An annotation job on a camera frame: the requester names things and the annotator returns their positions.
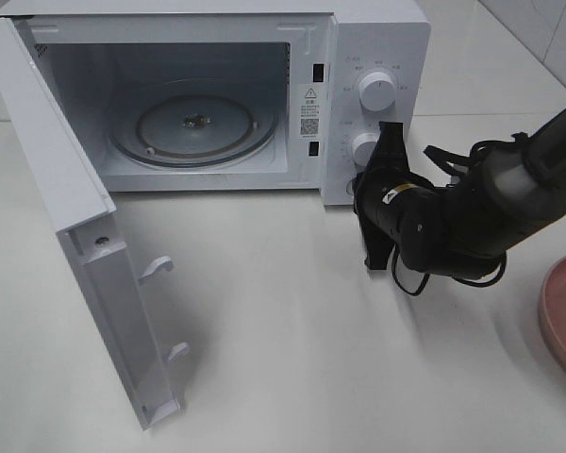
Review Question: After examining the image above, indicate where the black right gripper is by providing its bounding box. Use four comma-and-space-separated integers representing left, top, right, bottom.
353, 121, 441, 271

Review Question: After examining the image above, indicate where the round white door button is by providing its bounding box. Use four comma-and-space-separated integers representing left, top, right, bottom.
345, 178, 358, 198

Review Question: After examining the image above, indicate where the white microwave door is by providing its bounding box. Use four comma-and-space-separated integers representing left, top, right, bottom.
0, 18, 180, 428

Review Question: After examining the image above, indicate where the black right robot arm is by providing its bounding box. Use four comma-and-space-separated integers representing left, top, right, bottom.
354, 109, 566, 286

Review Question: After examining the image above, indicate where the lower white microwave knob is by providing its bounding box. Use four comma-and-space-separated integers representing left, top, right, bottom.
351, 132, 379, 167

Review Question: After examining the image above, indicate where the white microwave knob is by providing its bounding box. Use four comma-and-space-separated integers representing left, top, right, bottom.
358, 69, 396, 112
351, 132, 379, 167

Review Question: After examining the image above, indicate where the upper white microwave knob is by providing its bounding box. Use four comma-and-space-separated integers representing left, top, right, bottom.
358, 69, 396, 112

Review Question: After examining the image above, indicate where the glass microwave turntable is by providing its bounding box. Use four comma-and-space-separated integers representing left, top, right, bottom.
109, 79, 287, 169

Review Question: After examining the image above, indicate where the white microwave oven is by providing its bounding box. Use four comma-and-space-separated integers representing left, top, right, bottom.
0, 1, 430, 205

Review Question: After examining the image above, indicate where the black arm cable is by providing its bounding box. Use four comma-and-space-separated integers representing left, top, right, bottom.
389, 133, 532, 297

